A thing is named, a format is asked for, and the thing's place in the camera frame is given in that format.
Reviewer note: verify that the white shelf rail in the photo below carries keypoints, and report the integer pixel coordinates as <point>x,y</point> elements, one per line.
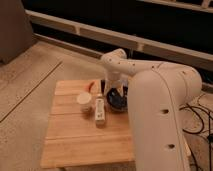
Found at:
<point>150,47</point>

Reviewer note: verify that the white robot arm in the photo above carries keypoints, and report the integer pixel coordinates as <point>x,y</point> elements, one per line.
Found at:
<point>156,91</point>

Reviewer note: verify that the white cup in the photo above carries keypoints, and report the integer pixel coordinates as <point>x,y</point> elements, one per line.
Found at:
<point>84,99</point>

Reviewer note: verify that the white remote controller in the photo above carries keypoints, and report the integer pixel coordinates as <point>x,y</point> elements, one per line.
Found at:
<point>100,117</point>

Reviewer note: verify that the wooden slatted table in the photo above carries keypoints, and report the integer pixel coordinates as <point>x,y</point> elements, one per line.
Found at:
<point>73,139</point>

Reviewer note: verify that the brown couch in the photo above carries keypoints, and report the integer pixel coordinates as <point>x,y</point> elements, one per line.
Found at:
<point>16,33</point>

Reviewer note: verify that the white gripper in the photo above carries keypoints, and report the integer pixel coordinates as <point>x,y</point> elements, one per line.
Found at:
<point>115,80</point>

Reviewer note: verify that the black bowl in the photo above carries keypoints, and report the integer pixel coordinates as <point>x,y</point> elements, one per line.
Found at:
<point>116,100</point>

